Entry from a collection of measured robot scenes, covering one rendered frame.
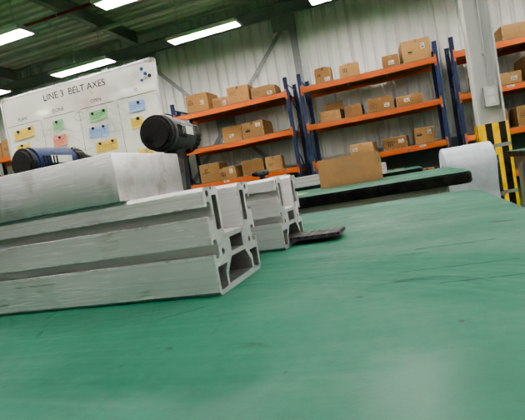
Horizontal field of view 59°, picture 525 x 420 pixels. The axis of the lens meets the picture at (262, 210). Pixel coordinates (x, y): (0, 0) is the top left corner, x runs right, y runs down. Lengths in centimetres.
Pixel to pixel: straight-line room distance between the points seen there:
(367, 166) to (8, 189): 210
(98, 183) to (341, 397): 28
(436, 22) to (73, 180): 1097
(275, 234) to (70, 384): 34
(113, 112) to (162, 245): 355
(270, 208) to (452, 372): 38
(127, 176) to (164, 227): 6
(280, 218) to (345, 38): 1077
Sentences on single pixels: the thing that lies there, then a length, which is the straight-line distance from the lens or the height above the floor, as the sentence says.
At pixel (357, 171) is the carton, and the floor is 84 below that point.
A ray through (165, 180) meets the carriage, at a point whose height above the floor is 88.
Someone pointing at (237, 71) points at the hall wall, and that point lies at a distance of 1179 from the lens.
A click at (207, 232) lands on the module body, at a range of 36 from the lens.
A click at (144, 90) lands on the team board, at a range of 378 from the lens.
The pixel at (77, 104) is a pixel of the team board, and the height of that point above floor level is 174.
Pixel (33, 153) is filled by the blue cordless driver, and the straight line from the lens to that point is 95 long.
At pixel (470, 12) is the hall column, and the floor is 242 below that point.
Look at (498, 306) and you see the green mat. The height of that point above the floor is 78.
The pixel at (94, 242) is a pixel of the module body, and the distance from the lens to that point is 41.
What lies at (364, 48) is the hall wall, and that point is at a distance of 1121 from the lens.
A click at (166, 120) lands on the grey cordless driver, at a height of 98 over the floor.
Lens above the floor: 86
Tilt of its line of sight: 3 degrees down
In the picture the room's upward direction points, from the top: 10 degrees counter-clockwise
